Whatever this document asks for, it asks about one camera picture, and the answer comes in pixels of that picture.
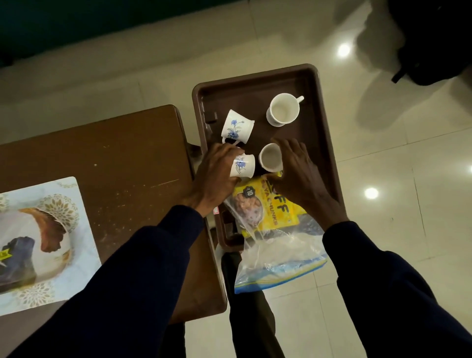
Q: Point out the person's left forearm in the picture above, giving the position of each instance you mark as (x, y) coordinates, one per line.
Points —
(121, 287)

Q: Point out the large white blue-flower cup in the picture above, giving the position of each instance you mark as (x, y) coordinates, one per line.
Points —
(236, 127)

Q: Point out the printed white placemat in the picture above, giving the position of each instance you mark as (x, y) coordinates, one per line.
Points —
(44, 243)

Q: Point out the person's left hand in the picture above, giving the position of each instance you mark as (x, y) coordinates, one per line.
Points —
(214, 177)

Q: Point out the brown plastic tray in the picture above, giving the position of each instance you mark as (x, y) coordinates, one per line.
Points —
(250, 92)

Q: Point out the yellow snack packet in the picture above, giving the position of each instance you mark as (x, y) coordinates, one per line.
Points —
(271, 212)

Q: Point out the person's right middle finger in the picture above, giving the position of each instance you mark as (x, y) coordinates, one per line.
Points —
(294, 147)

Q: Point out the person's right hand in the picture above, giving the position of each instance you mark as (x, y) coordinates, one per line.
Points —
(302, 180)

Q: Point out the person's dark trouser leg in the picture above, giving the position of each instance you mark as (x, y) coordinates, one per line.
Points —
(250, 317)

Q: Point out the small white blue-flower cup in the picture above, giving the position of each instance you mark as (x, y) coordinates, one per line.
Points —
(244, 165)

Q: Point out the person's right forearm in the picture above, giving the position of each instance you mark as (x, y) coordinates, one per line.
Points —
(387, 295)

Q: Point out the person's left fingers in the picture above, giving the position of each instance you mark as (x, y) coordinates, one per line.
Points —
(226, 150)

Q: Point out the black bag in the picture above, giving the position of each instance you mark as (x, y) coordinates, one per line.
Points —
(431, 37)

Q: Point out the clear blue-edged zip bag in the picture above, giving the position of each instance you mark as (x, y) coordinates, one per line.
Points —
(280, 258)

